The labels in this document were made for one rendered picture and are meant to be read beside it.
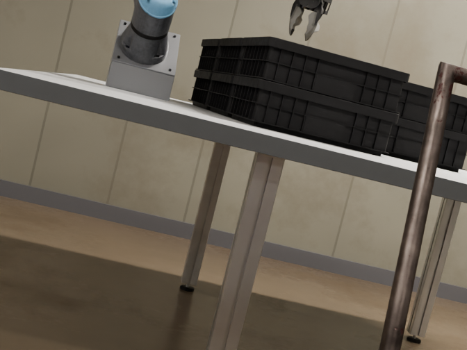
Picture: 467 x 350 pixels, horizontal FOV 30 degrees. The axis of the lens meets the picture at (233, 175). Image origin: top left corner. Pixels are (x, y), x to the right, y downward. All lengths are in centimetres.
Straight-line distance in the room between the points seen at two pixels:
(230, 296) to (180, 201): 262
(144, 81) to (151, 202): 188
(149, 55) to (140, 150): 184
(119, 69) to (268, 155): 93
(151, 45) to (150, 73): 9
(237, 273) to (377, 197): 278
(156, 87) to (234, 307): 97
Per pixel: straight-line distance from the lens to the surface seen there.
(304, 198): 453
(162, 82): 267
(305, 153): 180
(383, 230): 464
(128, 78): 266
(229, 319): 191
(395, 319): 96
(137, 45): 265
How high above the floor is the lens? 76
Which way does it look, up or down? 5 degrees down
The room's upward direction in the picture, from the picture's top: 14 degrees clockwise
